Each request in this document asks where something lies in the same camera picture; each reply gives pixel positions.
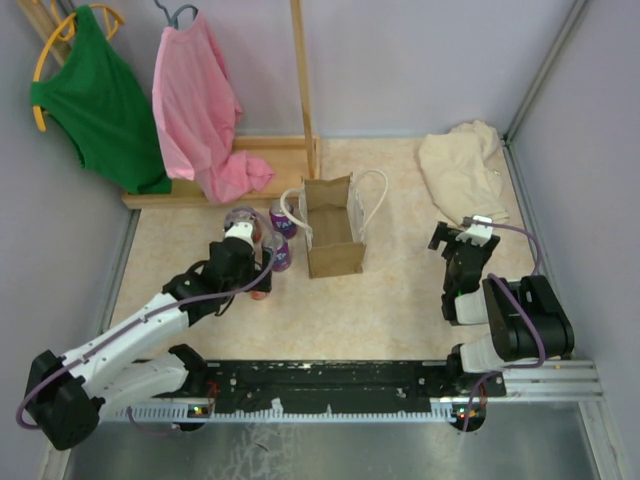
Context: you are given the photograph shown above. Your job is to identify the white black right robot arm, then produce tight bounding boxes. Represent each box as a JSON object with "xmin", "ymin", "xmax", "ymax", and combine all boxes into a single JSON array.
[{"xmin": 428, "ymin": 216, "xmax": 575, "ymax": 396}]

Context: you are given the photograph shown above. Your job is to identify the white cable duct strip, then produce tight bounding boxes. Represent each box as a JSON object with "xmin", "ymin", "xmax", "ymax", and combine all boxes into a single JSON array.
[{"xmin": 79, "ymin": 399, "xmax": 481, "ymax": 424}]

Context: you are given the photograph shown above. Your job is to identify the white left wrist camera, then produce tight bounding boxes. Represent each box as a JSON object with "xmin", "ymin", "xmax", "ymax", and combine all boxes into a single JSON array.
[{"xmin": 224, "ymin": 220, "xmax": 255, "ymax": 247}]

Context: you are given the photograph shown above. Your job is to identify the cream folded cloth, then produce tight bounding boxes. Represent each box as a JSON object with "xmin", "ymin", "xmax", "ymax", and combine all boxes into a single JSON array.
[{"xmin": 418, "ymin": 120, "xmax": 509, "ymax": 225}]

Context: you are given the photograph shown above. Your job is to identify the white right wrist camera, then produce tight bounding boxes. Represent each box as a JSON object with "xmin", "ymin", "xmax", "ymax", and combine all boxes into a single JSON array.
[{"xmin": 457, "ymin": 215, "xmax": 494, "ymax": 247}]

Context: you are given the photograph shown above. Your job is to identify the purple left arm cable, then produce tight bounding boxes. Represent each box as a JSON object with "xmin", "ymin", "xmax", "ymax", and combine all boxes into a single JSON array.
[{"xmin": 15, "ymin": 205, "xmax": 277, "ymax": 437}]

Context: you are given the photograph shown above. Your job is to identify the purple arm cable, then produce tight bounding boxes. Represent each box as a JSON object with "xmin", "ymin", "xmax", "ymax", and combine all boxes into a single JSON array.
[
  {"xmin": 459, "ymin": 222, "xmax": 547, "ymax": 434},
  {"xmin": 15, "ymin": 205, "xmax": 277, "ymax": 437}
]

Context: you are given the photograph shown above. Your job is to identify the green tank top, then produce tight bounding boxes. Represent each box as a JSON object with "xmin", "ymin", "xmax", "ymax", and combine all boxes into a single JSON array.
[{"xmin": 30, "ymin": 4, "xmax": 172, "ymax": 195}]

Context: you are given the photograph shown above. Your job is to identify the pink shirt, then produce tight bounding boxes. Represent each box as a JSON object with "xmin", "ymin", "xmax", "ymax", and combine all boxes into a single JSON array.
[{"xmin": 152, "ymin": 13, "xmax": 275, "ymax": 204}]

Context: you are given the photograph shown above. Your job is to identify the grey clothes hanger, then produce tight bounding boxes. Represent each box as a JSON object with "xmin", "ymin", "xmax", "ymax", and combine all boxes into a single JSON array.
[{"xmin": 153, "ymin": 0, "xmax": 199, "ymax": 30}]

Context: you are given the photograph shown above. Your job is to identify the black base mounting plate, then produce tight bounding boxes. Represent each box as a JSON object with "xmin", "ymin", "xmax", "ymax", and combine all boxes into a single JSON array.
[{"xmin": 149, "ymin": 357, "xmax": 507, "ymax": 415}]

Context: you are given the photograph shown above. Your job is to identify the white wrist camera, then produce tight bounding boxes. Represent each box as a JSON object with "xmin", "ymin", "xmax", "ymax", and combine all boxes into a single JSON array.
[
  {"xmin": 224, "ymin": 220, "xmax": 255, "ymax": 247},
  {"xmin": 457, "ymin": 215, "xmax": 494, "ymax": 247}
]

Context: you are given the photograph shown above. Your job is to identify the yellow clothes hanger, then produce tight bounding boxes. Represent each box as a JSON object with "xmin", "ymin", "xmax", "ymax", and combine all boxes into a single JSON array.
[{"xmin": 32, "ymin": 3, "xmax": 126, "ymax": 132}]

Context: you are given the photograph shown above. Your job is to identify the purple soda can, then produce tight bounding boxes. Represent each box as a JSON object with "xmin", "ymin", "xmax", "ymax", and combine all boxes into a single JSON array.
[
  {"xmin": 223, "ymin": 206, "xmax": 255, "ymax": 231},
  {"xmin": 269, "ymin": 200, "xmax": 297, "ymax": 239},
  {"xmin": 261, "ymin": 232, "xmax": 292, "ymax": 272}
]

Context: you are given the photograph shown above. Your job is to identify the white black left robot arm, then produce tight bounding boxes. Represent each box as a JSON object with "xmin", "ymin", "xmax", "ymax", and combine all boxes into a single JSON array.
[{"xmin": 16, "ymin": 238, "xmax": 274, "ymax": 451}]

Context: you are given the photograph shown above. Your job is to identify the brown canvas bag white handles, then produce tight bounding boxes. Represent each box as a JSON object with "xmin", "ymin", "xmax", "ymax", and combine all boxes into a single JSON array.
[{"xmin": 279, "ymin": 169, "xmax": 389, "ymax": 279}]

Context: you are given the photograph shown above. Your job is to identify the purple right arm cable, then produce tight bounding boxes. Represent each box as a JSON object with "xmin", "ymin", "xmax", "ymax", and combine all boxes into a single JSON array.
[{"xmin": 459, "ymin": 222, "xmax": 547, "ymax": 434}]

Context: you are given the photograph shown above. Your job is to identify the red soda can front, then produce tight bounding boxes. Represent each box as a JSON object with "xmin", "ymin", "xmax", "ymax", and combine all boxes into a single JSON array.
[{"xmin": 251, "ymin": 219, "xmax": 263, "ymax": 245}]

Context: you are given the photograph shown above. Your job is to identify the aluminium frame rail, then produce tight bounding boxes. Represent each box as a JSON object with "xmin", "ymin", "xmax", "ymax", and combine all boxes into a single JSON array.
[{"xmin": 64, "ymin": 359, "xmax": 606, "ymax": 401}]

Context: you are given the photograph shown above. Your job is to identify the wooden clothes rack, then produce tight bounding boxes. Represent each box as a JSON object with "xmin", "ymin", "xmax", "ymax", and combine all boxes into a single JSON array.
[{"xmin": 17, "ymin": 1, "xmax": 321, "ymax": 210}]

